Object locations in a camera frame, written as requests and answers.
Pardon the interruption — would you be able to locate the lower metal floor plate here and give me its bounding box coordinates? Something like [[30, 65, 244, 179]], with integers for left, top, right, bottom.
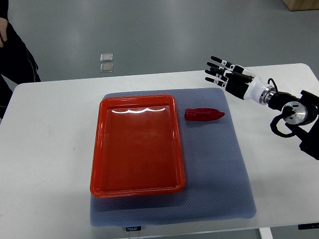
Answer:
[[100, 63, 114, 73]]

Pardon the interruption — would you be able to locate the wooden box corner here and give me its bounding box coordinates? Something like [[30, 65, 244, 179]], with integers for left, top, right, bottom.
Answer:
[[283, 0, 319, 11]]

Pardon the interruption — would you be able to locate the bystander hand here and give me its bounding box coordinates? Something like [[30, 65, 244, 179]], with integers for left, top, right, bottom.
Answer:
[[0, 17, 8, 47]]

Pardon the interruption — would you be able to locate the metal floor plate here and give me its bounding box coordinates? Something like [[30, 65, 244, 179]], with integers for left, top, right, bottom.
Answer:
[[100, 53, 113, 62], [100, 63, 114, 73]]

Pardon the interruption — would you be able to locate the black desk label plate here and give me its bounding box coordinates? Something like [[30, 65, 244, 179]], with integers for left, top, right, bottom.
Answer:
[[298, 223, 319, 230]]

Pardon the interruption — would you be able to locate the upper metal floor plate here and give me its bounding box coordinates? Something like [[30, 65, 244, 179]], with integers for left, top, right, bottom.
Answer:
[[100, 53, 113, 62]]

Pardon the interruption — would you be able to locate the red plastic tray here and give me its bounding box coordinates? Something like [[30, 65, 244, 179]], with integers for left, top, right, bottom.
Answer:
[[90, 94, 185, 199]]

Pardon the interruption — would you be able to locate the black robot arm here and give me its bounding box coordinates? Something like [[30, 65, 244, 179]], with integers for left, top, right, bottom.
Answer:
[[205, 56, 319, 159]]

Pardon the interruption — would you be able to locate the person in black clothes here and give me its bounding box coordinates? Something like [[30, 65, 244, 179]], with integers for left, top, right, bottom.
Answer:
[[0, 0, 40, 119]]

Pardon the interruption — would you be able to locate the red pepper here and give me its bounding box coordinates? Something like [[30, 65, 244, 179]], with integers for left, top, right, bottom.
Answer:
[[184, 108, 225, 121]]

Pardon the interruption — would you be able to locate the grey-blue textured mat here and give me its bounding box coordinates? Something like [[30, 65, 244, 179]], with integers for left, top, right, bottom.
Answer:
[[90, 88, 256, 227]]

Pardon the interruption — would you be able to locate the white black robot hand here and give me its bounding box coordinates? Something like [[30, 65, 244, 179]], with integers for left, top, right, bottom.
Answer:
[[205, 56, 270, 104]]

